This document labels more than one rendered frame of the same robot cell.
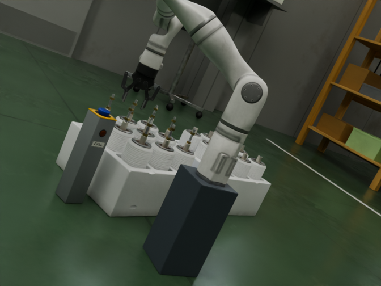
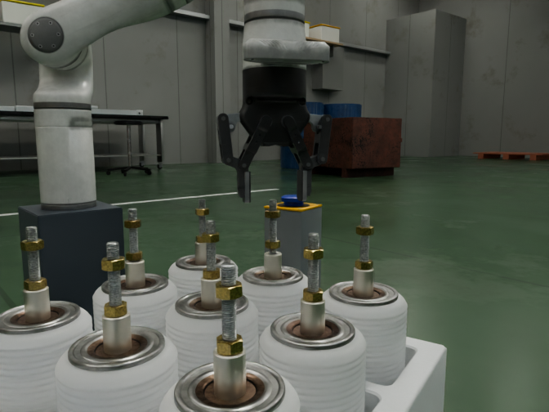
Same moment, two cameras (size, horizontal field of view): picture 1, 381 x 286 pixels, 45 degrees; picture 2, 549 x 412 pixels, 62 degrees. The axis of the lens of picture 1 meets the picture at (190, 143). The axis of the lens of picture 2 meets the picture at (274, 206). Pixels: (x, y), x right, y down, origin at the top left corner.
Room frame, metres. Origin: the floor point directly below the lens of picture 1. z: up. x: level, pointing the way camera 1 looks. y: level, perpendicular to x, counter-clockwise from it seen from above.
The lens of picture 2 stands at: (2.18, 0.19, 0.42)
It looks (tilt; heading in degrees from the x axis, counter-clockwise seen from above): 8 degrees down; 174
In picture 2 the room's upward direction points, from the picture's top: straight up
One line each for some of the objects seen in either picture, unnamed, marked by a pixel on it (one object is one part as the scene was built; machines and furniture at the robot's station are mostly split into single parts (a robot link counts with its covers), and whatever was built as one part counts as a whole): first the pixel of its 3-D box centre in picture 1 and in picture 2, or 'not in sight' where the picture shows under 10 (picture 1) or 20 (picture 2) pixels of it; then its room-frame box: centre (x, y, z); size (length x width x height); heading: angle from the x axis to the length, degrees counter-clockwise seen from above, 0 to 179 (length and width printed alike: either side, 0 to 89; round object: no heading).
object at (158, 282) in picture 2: (164, 146); (136, 284); (1.65, 0.08, 0.25); 0.08 x 0.08 x 0.01
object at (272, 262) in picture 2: (124, 125); (273, 266); (1.63, 0.24, 0.26); 0.02 x 0.02 x 0.03
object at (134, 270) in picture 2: (165, 143); (135, 274); (1.65, 0.08, 0.26); 0.02 x 0.02 x 0.03
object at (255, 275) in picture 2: (122, 129); (273, 275); (1.63, 0.24, 0.25); 0.08 x 0.08 x 0.01
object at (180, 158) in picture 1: (176, 170); (45, 405); (1.74, 0.01, 0.16); 0.10 x 0.10 x 0.18
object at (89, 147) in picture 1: (85, 157); (292, 298); (1.45, 0.30, 0.16); 0.07 x 0.07 x 0.31; 51
